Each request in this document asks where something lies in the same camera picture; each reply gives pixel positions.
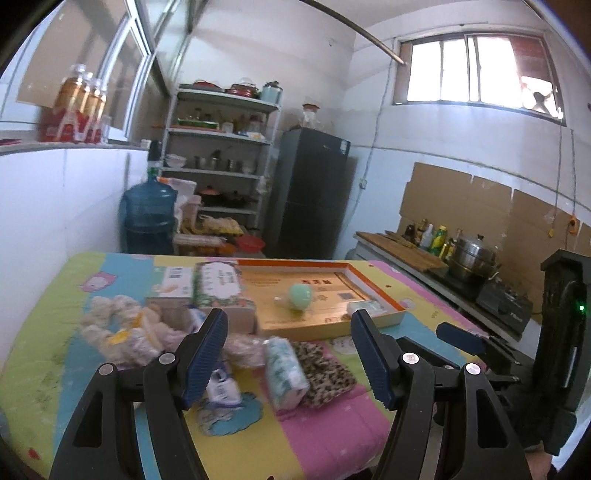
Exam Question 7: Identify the leopard print cloth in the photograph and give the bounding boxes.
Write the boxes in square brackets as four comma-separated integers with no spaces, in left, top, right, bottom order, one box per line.
[293,340,359,410]

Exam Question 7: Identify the metal pipe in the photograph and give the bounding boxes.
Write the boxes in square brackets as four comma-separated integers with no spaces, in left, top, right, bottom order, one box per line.
[305,0,407,66]

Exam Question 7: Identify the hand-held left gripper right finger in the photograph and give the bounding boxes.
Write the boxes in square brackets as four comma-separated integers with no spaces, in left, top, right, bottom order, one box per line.
[350,309,529,480]

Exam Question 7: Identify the small pale tissue packet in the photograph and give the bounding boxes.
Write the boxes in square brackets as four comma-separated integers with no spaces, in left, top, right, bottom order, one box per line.
[346,299,383,317]

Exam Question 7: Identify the water jug pump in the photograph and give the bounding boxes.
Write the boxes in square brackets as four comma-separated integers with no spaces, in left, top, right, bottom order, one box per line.
[147,140,161,183]

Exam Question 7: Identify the green round sponge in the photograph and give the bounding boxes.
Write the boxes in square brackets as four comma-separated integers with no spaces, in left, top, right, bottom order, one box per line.
[276,283,318,312]

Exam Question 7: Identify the colourful printed blanket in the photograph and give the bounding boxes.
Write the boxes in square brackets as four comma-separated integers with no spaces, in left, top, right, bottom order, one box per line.
[0,251,492,480]

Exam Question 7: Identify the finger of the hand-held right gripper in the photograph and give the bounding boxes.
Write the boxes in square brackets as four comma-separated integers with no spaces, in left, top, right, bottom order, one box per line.
[436,322,536,374]
[396,336,467,370]

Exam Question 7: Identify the sliding glass window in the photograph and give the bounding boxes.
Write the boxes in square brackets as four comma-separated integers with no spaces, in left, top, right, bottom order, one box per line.
[0,0,191,145]

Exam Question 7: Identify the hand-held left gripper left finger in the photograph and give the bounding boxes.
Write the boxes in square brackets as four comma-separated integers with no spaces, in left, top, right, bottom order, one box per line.
[48,308,229,480]

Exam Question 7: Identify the red plastic basin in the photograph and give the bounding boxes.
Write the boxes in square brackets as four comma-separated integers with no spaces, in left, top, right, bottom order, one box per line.
[237,234,267,253]

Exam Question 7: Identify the clear bag with brown item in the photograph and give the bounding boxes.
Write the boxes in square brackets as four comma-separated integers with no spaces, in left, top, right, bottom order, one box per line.
[224,333,269,371]

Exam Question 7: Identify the dark grey refrigerator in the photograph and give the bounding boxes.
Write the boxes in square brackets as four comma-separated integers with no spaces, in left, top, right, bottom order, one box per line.
[267,127,352,260]

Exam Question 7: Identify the white-green sock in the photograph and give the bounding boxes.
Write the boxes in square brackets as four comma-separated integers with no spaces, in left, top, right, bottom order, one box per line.
[264,336,311,412]

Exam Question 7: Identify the black wok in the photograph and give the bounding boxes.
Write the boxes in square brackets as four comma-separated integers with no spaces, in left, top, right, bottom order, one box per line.
[198,186,246,208]

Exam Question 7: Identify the floral tissue pack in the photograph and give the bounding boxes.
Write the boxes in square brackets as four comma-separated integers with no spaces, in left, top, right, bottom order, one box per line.
[192,261,257,334]

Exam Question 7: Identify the white blue patterned sock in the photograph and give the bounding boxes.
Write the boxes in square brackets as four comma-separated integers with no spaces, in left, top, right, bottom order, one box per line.
[204,368,244,408]

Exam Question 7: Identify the pink plush bear toy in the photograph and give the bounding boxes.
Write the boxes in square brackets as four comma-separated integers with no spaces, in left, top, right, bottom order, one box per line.
[156,318,197,354]

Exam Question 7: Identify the orange shallow cardboard box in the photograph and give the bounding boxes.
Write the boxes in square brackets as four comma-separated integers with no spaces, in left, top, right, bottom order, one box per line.
[239,260,408,341]

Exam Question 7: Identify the steel steamer pot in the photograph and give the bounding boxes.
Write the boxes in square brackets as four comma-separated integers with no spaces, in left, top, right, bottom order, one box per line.
[447,234,502,281]

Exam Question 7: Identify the barred window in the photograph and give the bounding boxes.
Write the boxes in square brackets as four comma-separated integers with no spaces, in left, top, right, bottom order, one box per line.
[392,28,568,126]

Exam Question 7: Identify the floral ruffled cloth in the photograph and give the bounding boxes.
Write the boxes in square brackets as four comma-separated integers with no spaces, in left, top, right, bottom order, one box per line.
[79,294,163,366]

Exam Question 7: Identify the cardboard wall sheet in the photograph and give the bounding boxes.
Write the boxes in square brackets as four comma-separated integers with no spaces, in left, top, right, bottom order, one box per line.
[398,161,591,315]

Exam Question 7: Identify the white metal shelf rack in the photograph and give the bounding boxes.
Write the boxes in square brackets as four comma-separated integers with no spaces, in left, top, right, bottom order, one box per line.
[158,87,281,243]

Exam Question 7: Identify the green yellow bottle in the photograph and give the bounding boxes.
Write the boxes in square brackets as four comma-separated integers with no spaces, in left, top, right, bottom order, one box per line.
[431,224,449,256]

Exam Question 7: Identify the black gas stove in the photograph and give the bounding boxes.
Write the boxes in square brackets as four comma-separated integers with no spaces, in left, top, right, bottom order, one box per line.
[475,276,533,334]

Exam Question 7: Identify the small white carton box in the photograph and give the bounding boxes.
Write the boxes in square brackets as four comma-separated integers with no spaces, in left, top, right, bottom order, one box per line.
[147,267,195,329]

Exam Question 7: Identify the wooden cutting board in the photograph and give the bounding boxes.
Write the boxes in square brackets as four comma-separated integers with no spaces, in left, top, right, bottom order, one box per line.
[359,231,450,274]

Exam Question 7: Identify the blue water jug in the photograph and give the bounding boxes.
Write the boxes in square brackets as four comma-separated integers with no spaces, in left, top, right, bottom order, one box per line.
[120,181,179,254]

